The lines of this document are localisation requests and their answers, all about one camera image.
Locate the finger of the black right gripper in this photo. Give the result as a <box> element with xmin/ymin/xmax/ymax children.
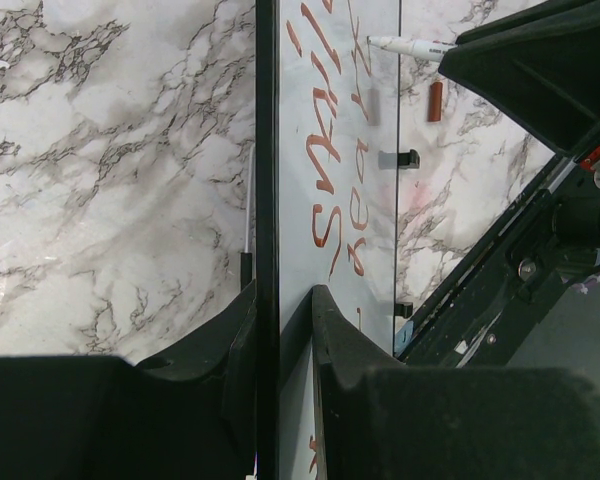
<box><xmin>438</xmin><ymin>0</ymin><xmax>600</xmax><ymax>155</ymax></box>

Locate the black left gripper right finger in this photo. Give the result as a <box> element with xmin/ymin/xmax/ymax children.
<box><xmin>311</xmin><ymin>285</ymin><xmax>600</xmax><ymax>479</ymax></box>

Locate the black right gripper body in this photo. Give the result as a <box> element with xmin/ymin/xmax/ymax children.
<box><xmin>544</xmin><ymin>120</ymin><xmax>600</xmax><ymax>285</ymax></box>

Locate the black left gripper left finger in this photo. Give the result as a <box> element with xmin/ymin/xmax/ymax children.
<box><xmin>0</xmin><ymin>286</ymin><xmax>256</xmax><ymax>479</ymax></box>

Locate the red marker cap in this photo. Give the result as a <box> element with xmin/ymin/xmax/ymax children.
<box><xmin>427</xmin><ymin>81</ymin><xmax>444</xmax><ymax>123</ymax></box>

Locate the red capped whiteboard marker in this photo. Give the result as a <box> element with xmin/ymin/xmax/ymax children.
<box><xmin>367</xmin><ymin>36</ymin><xmax>456</xmax><ymax>63</ymax></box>

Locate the white whiteboard black frame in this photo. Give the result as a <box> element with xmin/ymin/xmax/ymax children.
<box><xmin>254</xmin><ymin>1</ymin><xmax>402</xmax><ymax>479</ymax></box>

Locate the black front mounting rail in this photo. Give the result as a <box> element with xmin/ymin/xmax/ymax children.
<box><xmin>394</xmin><ymin>157</ymin><xmax>600</xmax><ymax>367</ymax></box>

